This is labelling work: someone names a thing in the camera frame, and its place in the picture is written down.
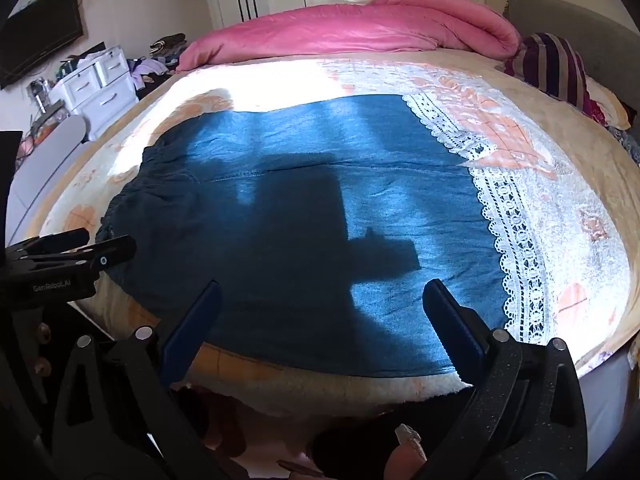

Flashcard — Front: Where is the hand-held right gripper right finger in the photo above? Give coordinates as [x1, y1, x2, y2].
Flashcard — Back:
[422, 279, 589, 480]

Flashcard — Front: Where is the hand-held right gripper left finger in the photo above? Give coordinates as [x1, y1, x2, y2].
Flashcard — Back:
[52, 279, 224, 480]

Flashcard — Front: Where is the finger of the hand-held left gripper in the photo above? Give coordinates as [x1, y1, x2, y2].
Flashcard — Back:
[20, 234, 137, 282]
[4, 228, 91, 257]

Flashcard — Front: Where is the grey oval board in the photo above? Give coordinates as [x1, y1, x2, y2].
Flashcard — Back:
[5, 114, 88, 233]

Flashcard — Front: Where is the white drawer cabinet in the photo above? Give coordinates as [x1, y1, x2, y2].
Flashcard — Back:
[47, 46, 141, 141]

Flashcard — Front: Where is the cream floral fleece blanket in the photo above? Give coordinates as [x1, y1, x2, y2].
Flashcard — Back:
[25, 52, 633, 416]

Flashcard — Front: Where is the black television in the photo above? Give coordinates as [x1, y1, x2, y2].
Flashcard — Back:
[0, 0, 85, 91]

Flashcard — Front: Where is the pile of clothes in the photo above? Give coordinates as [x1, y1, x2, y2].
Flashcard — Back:
[127, 32, 188, 98]

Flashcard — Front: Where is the beige pillow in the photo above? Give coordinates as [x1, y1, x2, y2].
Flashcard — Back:
[585, 75, 633, 131]

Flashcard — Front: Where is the purple striped pillow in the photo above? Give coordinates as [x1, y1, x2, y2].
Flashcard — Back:
[505, 32, 588, 111]

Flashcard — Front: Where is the pink comforter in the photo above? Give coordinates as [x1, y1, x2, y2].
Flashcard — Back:
[175, 0, 523, 73]

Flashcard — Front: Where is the grey headboard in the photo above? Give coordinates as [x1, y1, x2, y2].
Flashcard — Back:
[502, 0, 640, 126]

